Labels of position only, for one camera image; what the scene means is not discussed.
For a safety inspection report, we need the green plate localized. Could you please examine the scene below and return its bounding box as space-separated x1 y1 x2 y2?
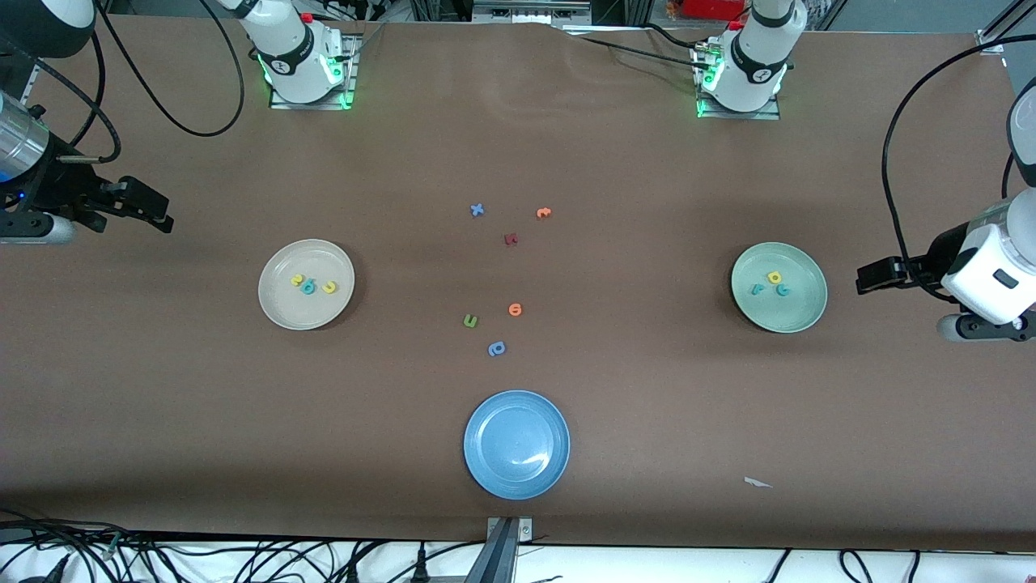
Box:
730 241 829 334

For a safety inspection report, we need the looped black cable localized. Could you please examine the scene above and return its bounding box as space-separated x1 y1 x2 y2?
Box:
839 549 922 583

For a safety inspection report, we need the grey metal frame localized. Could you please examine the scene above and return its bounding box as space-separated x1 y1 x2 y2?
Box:
472 0 594 25

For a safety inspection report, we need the black cable to arm base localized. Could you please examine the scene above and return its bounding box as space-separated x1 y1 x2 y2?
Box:
563 23 713 74

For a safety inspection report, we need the red box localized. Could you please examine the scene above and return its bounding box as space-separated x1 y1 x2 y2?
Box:
680 0 749 21

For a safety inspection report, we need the beige brown plate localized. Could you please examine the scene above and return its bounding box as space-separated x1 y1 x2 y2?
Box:
257 238 356 331

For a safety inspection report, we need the blue plate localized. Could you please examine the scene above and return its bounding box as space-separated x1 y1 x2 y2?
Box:
463 389 571 500

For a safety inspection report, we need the thick black cable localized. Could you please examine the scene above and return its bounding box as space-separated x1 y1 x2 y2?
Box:
0 509 122 583

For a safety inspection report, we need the brown table cover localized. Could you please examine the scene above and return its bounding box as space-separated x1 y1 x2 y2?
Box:
0 20 1036 551

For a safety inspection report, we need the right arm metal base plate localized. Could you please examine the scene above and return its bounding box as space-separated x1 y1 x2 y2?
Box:
270 32 359 110

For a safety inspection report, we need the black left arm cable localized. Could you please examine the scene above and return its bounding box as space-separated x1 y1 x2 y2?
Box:
881 32 1036 260

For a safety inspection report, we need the metal table edge bracket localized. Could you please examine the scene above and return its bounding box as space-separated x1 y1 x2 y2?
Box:
465 517 533 583

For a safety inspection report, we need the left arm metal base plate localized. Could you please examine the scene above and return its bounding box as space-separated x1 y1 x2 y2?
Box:
698 96 782 121

